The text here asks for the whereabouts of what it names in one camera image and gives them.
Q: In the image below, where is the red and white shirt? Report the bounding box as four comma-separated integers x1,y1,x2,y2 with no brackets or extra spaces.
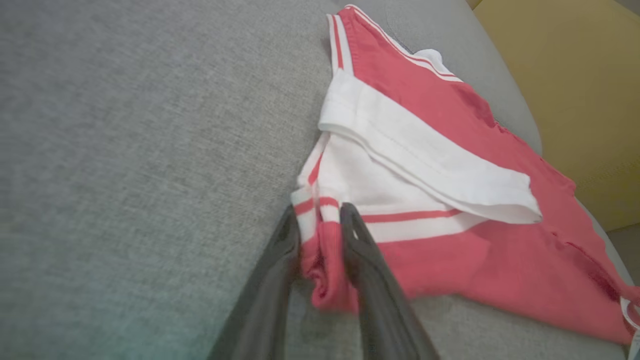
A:
290,4,640,347

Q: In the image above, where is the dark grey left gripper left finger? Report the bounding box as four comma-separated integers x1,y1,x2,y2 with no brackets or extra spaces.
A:
207,204,301,360

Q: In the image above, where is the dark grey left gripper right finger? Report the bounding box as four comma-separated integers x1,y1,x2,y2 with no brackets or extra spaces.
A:
339,202,441,360

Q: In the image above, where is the yellow sofa back cushion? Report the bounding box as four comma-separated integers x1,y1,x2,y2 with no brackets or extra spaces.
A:
465,0,640,232

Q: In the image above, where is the grey fabric sofa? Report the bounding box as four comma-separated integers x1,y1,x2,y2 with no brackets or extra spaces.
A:
0,0,640,360

